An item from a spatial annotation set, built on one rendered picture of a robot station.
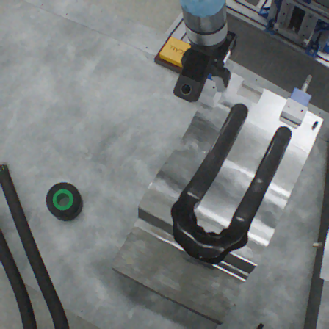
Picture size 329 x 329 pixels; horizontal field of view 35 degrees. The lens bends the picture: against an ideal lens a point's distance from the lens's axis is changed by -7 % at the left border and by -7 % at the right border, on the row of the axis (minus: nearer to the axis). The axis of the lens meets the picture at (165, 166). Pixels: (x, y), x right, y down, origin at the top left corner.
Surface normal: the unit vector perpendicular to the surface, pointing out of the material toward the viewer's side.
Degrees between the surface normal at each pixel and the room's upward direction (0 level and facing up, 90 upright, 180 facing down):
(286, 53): 0
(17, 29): 0
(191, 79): 33
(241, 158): 2
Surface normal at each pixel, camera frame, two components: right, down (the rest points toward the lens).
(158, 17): -0.01, -0.32
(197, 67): -0.33, 0.15
